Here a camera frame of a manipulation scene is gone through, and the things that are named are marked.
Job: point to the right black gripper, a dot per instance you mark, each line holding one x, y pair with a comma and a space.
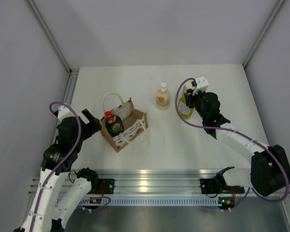
190, 97

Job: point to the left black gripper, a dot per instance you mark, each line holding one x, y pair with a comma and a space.
94, 122

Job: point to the yellow-green red-cap bottle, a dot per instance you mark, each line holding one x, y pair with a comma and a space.
184, 111

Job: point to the white-lid frosted jar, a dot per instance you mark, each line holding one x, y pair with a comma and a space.
188, 85

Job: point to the jute watermelon canvas bag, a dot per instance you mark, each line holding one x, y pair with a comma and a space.
134, 122

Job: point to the pump soap bottle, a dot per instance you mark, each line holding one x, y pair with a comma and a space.
163, 97

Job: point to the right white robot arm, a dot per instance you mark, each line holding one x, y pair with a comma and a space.
269, 169

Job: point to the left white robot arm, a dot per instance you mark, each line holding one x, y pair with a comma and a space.
48, 213

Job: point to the dark green red-cap bottle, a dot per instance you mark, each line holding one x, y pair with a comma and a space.
113, 124

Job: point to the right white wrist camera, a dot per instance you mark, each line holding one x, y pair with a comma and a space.
199, 84

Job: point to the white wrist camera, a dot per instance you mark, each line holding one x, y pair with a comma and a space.
64, 112
199, 84

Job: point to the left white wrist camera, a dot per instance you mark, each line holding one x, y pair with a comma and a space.
64, 112

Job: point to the left aluminium frame post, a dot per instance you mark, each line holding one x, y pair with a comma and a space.
72, 73

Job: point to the aluminium frame post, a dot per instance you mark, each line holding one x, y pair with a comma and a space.
270, 20
72, 73

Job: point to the left black mount plate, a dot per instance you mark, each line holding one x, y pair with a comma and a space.
105, 186

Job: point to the black mount plate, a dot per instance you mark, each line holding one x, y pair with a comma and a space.
105, 186
209, 186

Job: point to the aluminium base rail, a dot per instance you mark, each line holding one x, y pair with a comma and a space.
157, 182

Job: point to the right black mount plate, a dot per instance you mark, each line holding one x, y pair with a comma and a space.
209, 186

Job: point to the slotted cable duct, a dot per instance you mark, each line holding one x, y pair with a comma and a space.
154, 201

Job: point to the right aluminium frame post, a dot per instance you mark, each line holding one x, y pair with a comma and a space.
270, 20

